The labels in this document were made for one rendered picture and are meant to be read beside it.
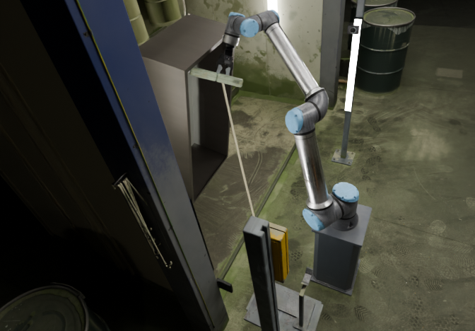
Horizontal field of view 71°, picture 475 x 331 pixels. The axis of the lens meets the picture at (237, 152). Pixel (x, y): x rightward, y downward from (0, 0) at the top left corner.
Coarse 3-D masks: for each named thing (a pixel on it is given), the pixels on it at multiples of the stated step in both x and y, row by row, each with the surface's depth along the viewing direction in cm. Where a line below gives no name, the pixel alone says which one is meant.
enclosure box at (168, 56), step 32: (160, 32) 198; (192, 32) 201; (224, 32) 204; (160, 64) 176; (192, 64) 177; (224, 64) 233; (160, 96) 193; (192, 96) 267; (224, 96) 252; (192, 128) 290; (224, 128) 274; (192, 160) 290; (224, 160) 290; (192, 192) 248
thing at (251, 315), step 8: (304, 296) 161; (256, 304) 161; (320, 304) 157; (248, 312) 159; (256, 312) 158; (280, 312) 157; (312, 312) 155; (248, 320) 156; (256, 320) 155; (280, 320) 154; (288, 320) 154; (312, 320) 152; (280, 328) 152; (288, 328) 151; (312, 328) 150
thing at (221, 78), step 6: (192, 72) 187; (198, 72) 187; (204, 72) 188; (210, 72) 188; (222, 72) 206; (204, 78) 189; (210, 78) 189; (216, 78) 190; (222, 78) 190; (228, 78) 190; (234, 78) 191; (228, 84) 192; (234, 84) 192; (240, 84) 192
